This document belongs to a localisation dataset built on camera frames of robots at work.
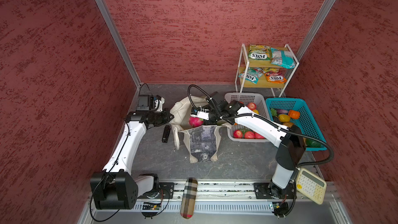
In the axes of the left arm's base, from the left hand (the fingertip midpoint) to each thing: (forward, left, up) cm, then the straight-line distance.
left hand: (173, 119), depth 80 cm
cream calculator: (-28, -70, -16) cm, 76 cm away
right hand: (0, -16, -2) cm, 16 cm away
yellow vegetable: (+10, -68, -13) cm, 70 cm away
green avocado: (-8, -75, -9) cm, 76 cm away
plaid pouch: (-33, -10, -14) cm, 38 cm away
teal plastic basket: (+7, -80, -13) cm, 82 cm away
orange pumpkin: (+13, -75, -13) cm, 77 cm away
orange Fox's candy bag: (+36, -64, 0) cm, 73 cm away
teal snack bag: (+32, -62, +17) cm, 71 cm away
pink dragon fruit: (-2, -12, +1) cm, 12 cm away
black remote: (-1, +7, -16) cm, 18 cm away
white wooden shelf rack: (+43, -58, +1) cm, 73 cm away
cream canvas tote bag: (-11, -15, -2) cm, 19 cm away
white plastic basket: (+22, -52, -13) cm, 58 cm away
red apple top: (+20, -49, -14) cm, 55 cm away
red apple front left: (-1, -37, -13) cm, 39 cm away
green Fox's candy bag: (+34, -49, +2) cm, 60 cm away
